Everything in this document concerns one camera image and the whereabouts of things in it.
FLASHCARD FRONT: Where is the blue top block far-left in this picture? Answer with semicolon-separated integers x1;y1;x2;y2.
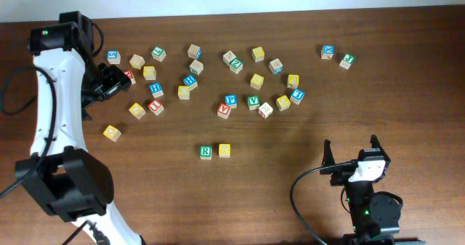
106;50;121;65

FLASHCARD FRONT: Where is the wood block green side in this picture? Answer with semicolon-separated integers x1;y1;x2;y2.
189;60;204;76

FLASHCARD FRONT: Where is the wood block red edge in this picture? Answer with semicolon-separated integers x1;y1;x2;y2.
259;103;273;119

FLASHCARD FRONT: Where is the yellow block top row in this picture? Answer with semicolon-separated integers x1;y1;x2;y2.
252;47;265;63

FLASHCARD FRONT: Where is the wood block blue D side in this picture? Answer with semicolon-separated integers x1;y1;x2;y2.
187;44;202;60

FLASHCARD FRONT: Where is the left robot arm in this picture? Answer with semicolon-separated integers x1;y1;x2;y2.
15;11;145;244

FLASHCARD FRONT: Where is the green R block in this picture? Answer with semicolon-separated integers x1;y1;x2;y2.
199;146;212;160

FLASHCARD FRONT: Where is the plain wood block yellow-side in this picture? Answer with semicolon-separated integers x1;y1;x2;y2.
129;54;145;70

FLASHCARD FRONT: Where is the blue T block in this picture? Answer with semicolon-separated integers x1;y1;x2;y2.
290;89;305;105

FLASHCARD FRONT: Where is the green V block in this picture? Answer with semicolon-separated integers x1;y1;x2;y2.
247;95;260;111

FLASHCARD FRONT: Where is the yellow S block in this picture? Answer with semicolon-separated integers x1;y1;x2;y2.
219;143;231;158

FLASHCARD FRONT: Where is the blue H block left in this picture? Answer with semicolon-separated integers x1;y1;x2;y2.
149;82;163;98

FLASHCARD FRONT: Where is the wood block blue bottom side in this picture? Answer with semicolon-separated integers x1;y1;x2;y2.
269;58;283;75

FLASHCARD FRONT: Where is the blue h block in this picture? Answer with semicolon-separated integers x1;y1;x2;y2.
183;75;198;91
149;82;163;98

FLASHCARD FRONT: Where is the green J block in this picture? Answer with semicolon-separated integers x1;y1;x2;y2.
339;54;355;70

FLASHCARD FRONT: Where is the red V block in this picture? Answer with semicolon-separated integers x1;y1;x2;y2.
217;103;231;119

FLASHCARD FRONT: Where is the green Z block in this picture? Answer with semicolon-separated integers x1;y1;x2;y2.
229;57;243;74

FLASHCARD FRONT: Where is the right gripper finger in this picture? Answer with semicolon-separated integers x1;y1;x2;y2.
370;134;385;154
321;140;335;167

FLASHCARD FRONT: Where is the blue H block centre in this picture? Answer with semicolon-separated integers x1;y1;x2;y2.
183;75;198;91

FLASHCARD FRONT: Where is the plain wood block by Z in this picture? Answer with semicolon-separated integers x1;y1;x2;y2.
222;51;236;66

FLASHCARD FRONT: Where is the green L block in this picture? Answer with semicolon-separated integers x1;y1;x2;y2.
151;47;166;62

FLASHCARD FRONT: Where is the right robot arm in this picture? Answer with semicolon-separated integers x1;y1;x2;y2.
321;134;426;244

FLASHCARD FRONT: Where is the blue X block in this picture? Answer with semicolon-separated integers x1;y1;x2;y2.
321;44;335;60

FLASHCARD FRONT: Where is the blue P block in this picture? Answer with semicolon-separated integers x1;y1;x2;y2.
225;95;238;108

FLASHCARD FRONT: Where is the red I block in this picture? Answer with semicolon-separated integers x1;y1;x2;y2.
148;100;164;116

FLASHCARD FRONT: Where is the red A block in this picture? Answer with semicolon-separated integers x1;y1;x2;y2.
124;71;136;84

